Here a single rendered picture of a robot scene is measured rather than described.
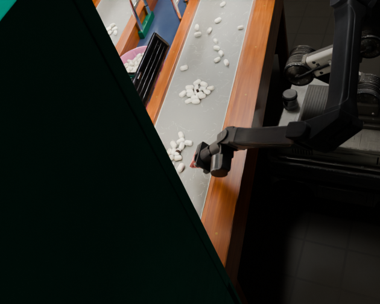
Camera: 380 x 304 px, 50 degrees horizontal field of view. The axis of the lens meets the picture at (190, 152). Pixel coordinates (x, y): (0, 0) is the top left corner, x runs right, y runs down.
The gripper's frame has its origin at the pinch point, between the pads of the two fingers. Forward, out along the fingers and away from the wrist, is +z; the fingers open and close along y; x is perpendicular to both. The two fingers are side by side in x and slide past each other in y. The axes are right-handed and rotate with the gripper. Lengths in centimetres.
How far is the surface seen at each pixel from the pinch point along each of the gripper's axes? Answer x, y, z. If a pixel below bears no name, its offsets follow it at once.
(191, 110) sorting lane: -2.8, -31.7, 9.6
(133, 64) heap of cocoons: -28, -63, 39
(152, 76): -28.8, -17.3, -10.0
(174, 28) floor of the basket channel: -17, -100, 35
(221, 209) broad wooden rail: 10.6, 15.9, -9.0
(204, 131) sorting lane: 2.6, -20.1, 3.5
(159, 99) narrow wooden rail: -14.7, -36.1, 19.6
